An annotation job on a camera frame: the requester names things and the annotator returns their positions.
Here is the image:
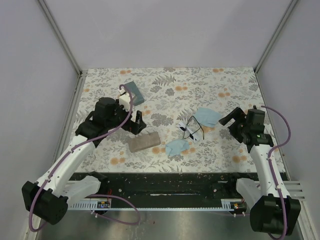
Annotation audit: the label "beige felt glasses case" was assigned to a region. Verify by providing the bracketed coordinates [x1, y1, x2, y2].
[127, 132, 161, 153]

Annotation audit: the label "light blue cloth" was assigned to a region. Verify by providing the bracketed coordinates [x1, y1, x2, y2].
[194, 107, 222, 128]
[165, 139, 190, 157]

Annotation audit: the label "black wire-frame glasses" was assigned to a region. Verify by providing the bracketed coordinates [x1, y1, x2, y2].
[185, 115, 205, 139]

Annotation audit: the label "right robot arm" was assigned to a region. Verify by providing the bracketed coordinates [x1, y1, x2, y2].
[219, 106, 301, 240]

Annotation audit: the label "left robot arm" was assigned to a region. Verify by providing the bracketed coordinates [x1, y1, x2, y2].
[22, 92, 146, 229]

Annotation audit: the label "grey-blue glasses case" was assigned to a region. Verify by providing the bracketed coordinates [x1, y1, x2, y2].
[124, 81, 145, 106]

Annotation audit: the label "floral table mat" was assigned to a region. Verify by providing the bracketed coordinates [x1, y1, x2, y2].
[73, 67, 264, 173]

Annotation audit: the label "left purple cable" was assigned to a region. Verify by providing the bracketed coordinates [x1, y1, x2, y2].
[28, 84, 141, 232]

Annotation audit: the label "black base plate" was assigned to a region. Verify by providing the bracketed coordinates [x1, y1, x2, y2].
[67, 171, 288, 210]

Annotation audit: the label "white slotted cable duct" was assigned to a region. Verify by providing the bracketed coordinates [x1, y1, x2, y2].
[68, 196, 243, 211]

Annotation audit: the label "left aluminium frame post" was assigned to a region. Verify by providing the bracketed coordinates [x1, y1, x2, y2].
[36, 0, 83, 76]

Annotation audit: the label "aluminium frame post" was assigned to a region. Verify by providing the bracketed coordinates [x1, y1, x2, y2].
[253, 0, 300, 75]
[36, 0, 83, 76]

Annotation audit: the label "right aluminium frame post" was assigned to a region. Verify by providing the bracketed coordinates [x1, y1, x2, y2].
[253, 0, 300, 75]

